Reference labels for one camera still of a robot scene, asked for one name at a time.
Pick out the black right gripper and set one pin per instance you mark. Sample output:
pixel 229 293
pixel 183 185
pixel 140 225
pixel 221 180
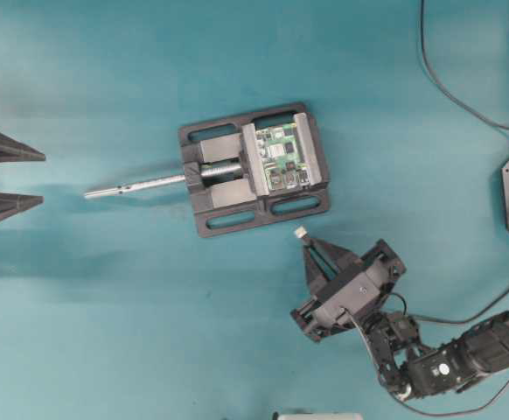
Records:
pixel 324 261

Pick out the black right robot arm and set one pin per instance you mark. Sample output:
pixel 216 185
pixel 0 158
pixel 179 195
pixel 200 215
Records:
pixel 408 369

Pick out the green PCB board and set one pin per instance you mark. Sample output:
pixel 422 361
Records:
pixel 282 157

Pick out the black bench vise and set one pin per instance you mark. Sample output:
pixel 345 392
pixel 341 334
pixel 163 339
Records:
pixel 223 172

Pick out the white box bottom edge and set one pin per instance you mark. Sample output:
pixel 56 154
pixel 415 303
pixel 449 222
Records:
pixel 317 416

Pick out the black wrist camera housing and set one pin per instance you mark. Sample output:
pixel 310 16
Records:
pixel 355 295

